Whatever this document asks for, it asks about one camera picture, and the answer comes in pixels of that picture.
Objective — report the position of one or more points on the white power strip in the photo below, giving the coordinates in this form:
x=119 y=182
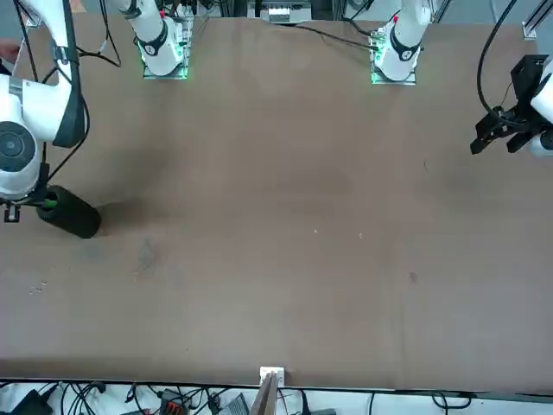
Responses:
x=278 y=13

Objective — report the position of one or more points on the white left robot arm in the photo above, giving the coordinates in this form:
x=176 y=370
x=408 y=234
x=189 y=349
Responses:
x=402 y=43

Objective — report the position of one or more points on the aluminium corner bracket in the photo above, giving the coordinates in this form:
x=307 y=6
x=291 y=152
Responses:
x=34 y=21
x=529 y=30

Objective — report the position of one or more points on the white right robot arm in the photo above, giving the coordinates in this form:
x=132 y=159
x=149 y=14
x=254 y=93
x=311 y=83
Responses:
x=34 y=99

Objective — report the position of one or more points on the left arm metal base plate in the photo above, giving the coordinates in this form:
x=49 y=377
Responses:
x=391 y=81

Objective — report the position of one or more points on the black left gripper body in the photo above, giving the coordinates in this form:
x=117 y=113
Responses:
x=525 y=80

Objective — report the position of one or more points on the black box with red plugs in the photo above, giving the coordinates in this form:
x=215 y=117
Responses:
x=173 y=406

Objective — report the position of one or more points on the aluminium post with bracket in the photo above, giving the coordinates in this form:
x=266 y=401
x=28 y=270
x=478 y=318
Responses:
x=272 y=376

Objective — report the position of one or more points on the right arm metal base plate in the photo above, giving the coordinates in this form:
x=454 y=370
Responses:
x=185 y=52

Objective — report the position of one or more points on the black power adapter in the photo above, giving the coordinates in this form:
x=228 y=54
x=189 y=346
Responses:
x=32 y=404

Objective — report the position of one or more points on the black cylindrical vase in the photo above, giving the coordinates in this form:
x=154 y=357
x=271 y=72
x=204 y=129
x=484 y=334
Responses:
x=73 y=216

